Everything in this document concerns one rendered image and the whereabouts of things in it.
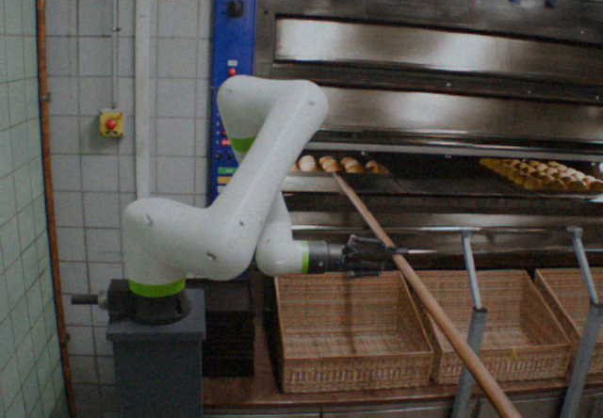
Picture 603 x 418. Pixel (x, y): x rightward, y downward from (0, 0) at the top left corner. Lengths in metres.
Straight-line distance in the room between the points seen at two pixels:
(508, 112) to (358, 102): 0.66
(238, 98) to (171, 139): 0.89
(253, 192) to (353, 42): 1.19
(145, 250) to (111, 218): 1.18
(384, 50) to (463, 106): 0.42
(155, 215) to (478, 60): 1.59
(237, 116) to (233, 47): 0.79
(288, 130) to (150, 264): 0.40
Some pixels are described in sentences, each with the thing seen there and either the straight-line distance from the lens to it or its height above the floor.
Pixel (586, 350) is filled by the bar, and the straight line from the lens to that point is 2.23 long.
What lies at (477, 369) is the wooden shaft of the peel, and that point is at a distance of 1.10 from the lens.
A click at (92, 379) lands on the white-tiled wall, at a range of 2.67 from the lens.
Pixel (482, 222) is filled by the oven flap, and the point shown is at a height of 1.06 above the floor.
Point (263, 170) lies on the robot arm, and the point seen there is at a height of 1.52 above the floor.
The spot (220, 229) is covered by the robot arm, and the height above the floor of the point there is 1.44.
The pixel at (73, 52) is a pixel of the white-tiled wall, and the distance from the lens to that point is 2.21.
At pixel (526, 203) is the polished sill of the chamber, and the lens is 2.55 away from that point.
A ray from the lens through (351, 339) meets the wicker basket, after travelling 2.35.
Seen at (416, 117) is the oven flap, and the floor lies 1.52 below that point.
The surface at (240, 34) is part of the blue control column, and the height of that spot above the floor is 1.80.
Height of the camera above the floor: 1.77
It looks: 15 degrees down
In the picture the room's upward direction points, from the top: 3 degrees clockwise
